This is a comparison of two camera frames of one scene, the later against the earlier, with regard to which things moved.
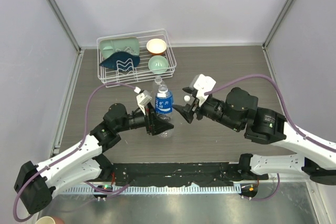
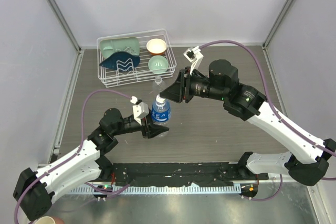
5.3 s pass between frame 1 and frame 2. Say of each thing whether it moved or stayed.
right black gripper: moved
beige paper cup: stayed
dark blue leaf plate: stayed
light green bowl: stayed
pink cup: stayed
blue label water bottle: moved
